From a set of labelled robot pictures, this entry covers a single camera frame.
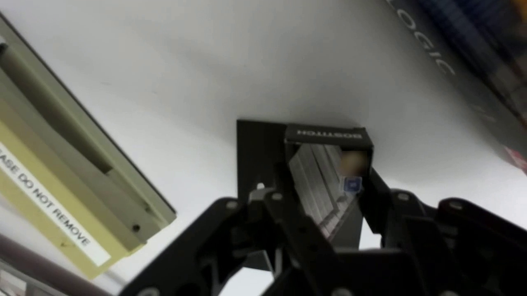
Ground small black box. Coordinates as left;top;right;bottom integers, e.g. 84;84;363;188
236;119;376;254

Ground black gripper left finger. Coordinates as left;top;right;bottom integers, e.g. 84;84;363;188
120;163;336;296

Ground blue cover book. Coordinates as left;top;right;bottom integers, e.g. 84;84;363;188
384;0;527;176

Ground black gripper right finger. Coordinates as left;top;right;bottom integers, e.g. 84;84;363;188
359;167;527;296

